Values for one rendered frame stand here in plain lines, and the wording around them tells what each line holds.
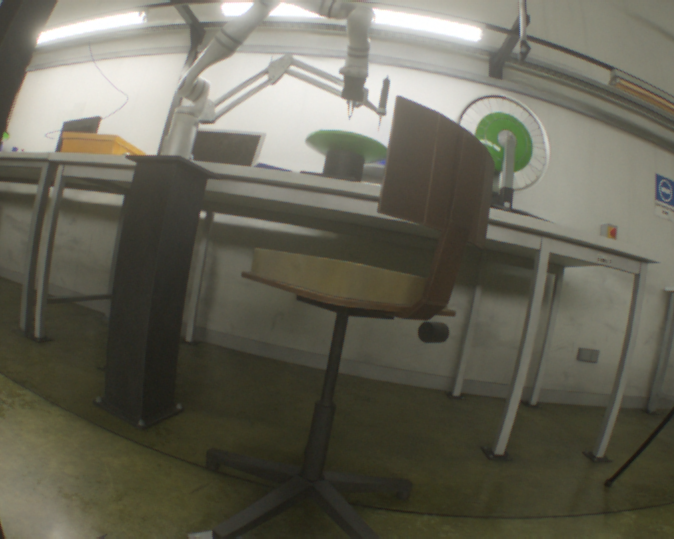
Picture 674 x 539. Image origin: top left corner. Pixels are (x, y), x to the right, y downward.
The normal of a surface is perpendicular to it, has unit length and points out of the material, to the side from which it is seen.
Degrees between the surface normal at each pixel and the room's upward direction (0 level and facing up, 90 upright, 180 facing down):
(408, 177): 90
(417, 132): 90
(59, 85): 90
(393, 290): 90
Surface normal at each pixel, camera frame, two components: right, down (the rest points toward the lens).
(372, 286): 0.62, 0.11
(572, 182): -0.08, -0.02
